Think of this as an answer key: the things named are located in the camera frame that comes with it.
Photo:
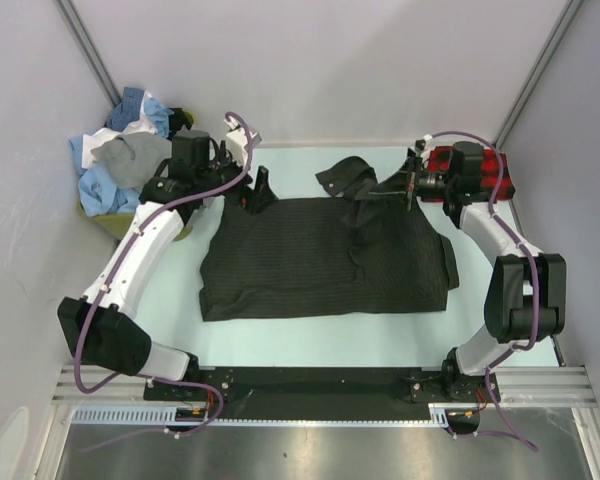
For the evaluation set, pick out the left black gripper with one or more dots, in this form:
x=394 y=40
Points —
x=262 y=196

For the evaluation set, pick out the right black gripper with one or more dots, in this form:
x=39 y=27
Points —
x=411 y=182

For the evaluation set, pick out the dark pinstriped long sleeve shirt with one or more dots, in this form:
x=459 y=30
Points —
x=344 y=253

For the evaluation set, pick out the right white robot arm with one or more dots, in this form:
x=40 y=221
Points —
x=526 y=298

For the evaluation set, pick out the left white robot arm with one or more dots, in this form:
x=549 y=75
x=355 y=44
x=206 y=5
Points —
x=99 y=326

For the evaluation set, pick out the red black plaid folded shirt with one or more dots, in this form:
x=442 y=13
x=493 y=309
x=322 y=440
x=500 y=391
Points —
x=438 y=166

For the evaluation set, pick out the black garment in basket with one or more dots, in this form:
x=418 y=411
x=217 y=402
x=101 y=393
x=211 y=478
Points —
x=179 y=119

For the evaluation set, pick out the grey shirt in basket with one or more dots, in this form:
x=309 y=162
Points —
x=132 y=159

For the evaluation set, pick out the white shirt in basket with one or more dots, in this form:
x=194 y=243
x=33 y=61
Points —
x=103 y=135

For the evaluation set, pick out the green laundry basket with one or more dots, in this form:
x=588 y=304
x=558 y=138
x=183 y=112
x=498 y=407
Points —
x=115 y=224

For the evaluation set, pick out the blue checked shirt in basket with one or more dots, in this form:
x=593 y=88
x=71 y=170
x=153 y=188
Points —
x=127 y=110

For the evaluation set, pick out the light blue shirt in basket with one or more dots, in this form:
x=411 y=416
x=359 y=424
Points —
x=98 y=193

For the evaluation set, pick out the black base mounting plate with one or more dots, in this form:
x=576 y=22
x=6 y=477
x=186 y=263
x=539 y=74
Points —
x=356 y=395

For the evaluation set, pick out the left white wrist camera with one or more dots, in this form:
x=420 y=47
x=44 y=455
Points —
x=236 y=144

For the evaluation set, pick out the right aluminium corner post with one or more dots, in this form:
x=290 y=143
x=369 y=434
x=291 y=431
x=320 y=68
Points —
x=556 y=36

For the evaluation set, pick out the aluminium corner post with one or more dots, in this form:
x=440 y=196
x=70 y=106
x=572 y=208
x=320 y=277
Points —
x=556 y=36
x=85 y=43

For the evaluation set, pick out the white slotted cable duct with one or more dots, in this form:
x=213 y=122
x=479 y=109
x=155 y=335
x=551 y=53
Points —
x=181 y=417

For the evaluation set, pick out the aluminium frame rail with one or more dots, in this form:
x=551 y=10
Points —
x=520 y=387

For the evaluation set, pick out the left aluminium corner post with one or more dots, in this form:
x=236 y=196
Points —
x=85 y=43

